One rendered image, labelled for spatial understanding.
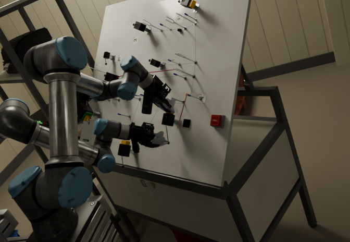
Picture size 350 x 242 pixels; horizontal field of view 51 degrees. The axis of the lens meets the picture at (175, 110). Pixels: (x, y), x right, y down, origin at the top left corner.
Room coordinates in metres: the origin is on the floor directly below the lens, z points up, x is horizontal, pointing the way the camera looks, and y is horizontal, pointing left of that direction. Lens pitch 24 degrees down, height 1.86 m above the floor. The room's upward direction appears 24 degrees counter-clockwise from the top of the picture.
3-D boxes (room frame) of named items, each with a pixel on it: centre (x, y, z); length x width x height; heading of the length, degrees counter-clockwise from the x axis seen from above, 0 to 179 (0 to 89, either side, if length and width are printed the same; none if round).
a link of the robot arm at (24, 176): (1.05, 0.52, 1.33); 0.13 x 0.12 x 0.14; 61
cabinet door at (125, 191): (1.97, 0.47, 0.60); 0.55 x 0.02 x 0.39; 40
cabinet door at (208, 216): (1.54, 0.12, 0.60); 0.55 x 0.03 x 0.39; 40
